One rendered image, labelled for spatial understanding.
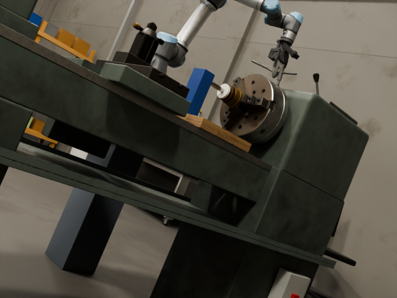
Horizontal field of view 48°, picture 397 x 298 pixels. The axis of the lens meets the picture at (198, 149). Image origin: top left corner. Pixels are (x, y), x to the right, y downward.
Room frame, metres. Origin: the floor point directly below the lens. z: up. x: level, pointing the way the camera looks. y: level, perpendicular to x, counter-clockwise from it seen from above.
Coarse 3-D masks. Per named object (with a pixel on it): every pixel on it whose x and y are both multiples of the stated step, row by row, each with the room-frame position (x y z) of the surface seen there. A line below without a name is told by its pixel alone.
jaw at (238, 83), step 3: (237, 78) 2.09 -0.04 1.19; (240, 78) 2.09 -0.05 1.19; (243, 78) 2.12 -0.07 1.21; (234, 81) 2.10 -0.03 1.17; (237, 81) 2.08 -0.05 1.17; (240, 81) 2.08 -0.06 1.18; (243, 81) 2.11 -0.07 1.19; (234, 84) 2.06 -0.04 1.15; (237, 84) 2.05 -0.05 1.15; (240, 84) 2.07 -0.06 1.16; (243, 84) 2.09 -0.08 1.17; (237, 87) 2.04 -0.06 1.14; (240, 87) 2.06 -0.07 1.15; (243, 87) 2.08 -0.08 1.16; (243, 90) 2.07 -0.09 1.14
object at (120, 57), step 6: (120, 54) 1.72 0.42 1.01; (126, 54) 1.68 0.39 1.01; (132, 54) 1.69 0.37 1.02; (114, 60) 1.74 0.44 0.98; (120, 60) 1.70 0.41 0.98; (126, 60) 1.68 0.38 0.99; (132, 60) 1.69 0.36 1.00; (138, 60) 1.71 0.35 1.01; (150, 66) 1.74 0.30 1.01; (162, 72) 1.79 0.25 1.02
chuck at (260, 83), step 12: (252, 84) 2.07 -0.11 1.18; (264, 84) 2.01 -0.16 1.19; (264, 96) 1.98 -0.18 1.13; (276, 96) 1.97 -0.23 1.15; (240, 108) 2.11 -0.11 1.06; (276, 108) 1.97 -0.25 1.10; (240, 120) 2.05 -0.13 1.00; (252, 120) 1.99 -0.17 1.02; (264, 120) 1.95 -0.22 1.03; (276, 120) 1.99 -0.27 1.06; (240, 132) 2.02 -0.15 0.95; (252, 132) 1.99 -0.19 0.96; (264, 132) 2.00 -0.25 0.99
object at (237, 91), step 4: (232, 88) 1.95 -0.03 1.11; (236, 88) 1.98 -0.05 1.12; (232, 92) 1.95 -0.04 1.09; (236, 92) 1.96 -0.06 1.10; (240, 92) 1.98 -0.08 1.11; (228, 96) 1.94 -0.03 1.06; (232, 96) 1.96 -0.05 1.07; (236, 96) 1.96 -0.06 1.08; (240, 96) 1.97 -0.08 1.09; (224, 100) 1.96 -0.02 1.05; (228, 100) 1.96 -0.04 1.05; (232, 100) 1.96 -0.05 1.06; (236, 100) 1.97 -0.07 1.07; (228, 104) 1.99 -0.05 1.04; (232, 104) 1.98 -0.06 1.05; (236, 104) 1.98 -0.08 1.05
